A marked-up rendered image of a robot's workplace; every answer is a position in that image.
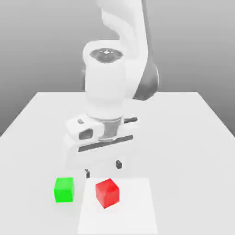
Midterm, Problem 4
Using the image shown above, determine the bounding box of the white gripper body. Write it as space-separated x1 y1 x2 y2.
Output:
63 134 138 169

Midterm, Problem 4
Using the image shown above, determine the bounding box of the small red cube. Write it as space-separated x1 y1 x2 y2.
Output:
95 178 120 209

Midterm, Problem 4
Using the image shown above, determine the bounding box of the small green cube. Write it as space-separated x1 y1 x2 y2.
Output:
53 177 75 204

